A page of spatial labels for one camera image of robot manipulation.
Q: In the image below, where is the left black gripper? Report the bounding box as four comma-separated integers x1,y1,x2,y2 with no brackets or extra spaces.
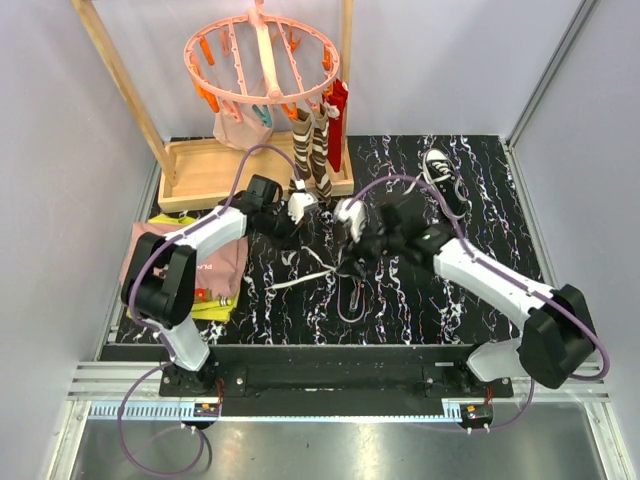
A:
260,205,306,253

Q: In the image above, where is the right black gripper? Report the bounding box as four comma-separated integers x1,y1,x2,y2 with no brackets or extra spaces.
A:
336,218,403,282

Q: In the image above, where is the black sneaker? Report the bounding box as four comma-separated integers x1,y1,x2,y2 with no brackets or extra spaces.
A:
336,276,366,324
423,148,470,220

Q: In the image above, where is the white shoelace sneaker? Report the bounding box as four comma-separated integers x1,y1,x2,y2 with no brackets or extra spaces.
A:
404,171,456,197
263,246,346,292

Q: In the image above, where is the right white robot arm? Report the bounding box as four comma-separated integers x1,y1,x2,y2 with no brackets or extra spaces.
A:
334,199,596,397

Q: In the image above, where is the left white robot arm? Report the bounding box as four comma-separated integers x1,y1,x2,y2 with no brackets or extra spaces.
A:
120,175,318,396

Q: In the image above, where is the black marble pattern mat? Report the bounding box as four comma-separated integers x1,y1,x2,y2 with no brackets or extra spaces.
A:
198,135,543,345

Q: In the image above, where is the pink folded t-shirt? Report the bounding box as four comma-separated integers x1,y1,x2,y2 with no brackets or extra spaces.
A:
120,215,249,305

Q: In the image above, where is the brown striped sock right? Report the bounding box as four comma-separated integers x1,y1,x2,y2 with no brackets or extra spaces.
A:
310,104,332,204

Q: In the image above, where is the brown striped sock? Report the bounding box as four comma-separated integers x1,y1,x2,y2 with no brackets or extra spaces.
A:
291,108,312,181
310,104,332,204

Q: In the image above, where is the pink cloth hanging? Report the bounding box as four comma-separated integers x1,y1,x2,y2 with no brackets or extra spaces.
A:
213,104,273,151

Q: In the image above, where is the yellow folded t-shirt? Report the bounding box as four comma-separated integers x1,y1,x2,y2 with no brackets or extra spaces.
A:
136,214,240,322

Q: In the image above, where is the brown striped sock left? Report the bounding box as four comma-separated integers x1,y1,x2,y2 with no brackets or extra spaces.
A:
291,108,312,181

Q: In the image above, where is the red sock hanging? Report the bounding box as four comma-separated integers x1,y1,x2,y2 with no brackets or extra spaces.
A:
325,79,348,172

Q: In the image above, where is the pink round clip hanger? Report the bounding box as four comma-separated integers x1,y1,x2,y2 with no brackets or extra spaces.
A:
183,1,344,128

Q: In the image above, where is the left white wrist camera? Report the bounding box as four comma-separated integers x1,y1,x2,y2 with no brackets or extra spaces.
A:
287,191,319,224

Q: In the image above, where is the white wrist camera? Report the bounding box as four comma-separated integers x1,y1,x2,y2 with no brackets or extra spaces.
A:
333,198,368,243
287,191,319,224

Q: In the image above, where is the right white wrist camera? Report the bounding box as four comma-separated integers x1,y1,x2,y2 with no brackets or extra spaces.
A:
333,198,368,243

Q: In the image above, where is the wooden rack frame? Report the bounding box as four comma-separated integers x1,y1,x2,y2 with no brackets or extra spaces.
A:
74,1,353,213

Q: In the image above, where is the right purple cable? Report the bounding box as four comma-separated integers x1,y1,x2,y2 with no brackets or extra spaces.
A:
344,174,612,436

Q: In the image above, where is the purple cable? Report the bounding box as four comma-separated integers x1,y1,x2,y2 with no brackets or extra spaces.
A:
117,143,306,476
344,174,612,436

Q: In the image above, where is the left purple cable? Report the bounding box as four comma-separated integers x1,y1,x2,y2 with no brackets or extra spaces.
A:
117,143,306,476

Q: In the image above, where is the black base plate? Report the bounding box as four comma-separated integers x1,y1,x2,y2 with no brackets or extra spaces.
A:
99,343,576,401

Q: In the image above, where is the aluminium rail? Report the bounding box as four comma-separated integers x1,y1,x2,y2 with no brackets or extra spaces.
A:
68,363,609,423

